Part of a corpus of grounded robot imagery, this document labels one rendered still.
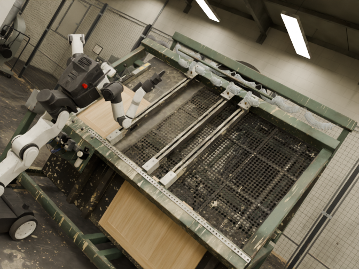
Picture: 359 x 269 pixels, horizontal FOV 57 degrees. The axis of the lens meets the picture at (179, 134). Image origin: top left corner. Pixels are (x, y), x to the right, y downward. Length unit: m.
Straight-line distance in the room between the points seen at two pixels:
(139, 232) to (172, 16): 7.91
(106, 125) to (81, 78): 0.64
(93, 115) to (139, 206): 0.93
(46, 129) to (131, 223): 1.00
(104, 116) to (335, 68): 5.67
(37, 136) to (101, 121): 0.66
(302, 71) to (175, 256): 5.90
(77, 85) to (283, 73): 5.99
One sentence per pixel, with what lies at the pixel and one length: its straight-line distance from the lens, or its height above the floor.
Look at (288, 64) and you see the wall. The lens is 7.93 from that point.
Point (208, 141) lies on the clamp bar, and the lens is 2.73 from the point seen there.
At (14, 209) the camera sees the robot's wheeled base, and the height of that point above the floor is 0.19.
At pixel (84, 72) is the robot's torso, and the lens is 2.49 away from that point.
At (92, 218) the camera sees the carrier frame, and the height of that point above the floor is 0.23.
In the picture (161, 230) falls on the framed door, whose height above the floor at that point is 0.58.
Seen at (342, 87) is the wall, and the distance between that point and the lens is 7.55.
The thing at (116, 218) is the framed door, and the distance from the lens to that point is 2.91.
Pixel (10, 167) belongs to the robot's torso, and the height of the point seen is 0.47.
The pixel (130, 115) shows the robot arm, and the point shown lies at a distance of 2.63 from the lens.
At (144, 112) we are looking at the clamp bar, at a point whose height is 1.26.
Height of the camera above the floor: 1.48
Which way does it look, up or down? 4 degrees down
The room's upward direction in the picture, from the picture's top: 32 degrees clockwise
